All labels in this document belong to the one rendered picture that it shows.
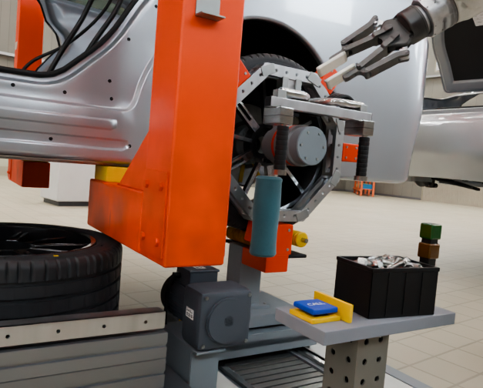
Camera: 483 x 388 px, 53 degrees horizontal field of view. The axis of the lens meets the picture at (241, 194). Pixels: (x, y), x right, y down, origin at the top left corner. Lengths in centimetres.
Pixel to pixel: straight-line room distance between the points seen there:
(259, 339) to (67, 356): 82
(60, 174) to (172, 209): 590
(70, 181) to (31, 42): 346
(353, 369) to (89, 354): 61
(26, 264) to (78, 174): 585
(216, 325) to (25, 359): 51
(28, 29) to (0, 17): 964
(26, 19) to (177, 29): 278
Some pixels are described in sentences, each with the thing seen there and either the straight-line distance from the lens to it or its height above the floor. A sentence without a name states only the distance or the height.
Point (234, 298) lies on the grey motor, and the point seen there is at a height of 38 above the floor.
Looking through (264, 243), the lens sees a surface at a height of 52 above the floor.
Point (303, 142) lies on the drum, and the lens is 160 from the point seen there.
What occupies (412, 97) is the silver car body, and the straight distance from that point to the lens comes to 245.
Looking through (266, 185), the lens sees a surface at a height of 71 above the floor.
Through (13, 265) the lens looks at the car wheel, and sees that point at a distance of 126.
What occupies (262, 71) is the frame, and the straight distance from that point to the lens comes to 169.
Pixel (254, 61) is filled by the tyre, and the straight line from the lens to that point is 178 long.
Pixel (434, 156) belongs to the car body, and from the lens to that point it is 418.
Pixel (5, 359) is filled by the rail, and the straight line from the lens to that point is 120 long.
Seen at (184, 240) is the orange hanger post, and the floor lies 58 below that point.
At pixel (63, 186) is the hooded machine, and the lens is 702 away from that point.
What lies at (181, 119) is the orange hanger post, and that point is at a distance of 113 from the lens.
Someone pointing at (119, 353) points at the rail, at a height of 30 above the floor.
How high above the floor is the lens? 77
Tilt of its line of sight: 4 degrees down
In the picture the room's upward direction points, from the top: 5 degrees clockwise
